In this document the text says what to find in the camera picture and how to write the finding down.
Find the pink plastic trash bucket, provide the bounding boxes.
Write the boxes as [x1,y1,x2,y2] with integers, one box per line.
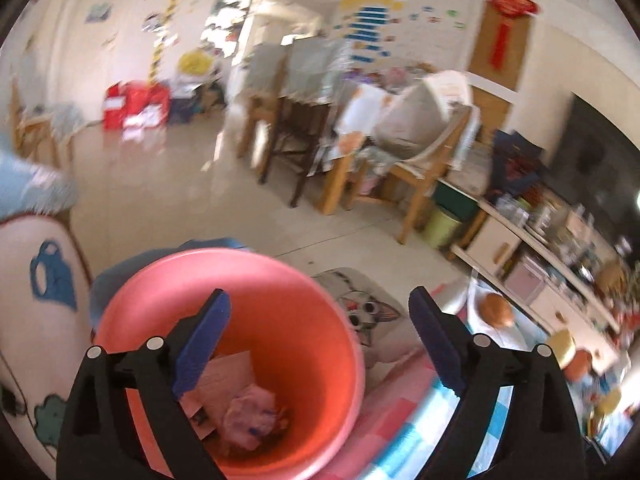
[94,248,364,479]

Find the brown round bread bun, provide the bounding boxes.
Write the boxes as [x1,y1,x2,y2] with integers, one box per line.
[477,292,515,328]

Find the cat print stool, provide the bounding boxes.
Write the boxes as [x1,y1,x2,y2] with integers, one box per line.
[312,268,422,368]

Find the blue white checkered tablecloth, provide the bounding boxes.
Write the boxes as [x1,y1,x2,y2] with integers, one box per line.
[311,278,632,479]

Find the cream tv cabinet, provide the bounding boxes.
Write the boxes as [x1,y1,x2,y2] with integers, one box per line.
[449,186,620,374]

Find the small yellow pear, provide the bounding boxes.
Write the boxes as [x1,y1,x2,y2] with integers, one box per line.
[546,328,576,370]

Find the green waste bin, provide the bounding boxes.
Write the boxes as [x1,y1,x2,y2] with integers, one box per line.
[422,206,461,249]

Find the red orange apple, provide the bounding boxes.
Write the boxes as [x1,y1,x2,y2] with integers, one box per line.
[563,348,592,382]

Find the wooden chair with cushion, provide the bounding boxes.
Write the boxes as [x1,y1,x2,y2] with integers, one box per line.
[318,70,480,244]

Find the black television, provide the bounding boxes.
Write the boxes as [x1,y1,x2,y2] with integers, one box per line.
[544,96,639,262]

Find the dark wooden chair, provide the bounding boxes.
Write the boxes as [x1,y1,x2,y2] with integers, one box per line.
[236,37,352,208]

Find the red gift boxes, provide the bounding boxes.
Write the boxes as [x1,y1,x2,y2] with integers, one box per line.
[102,81,170,131]

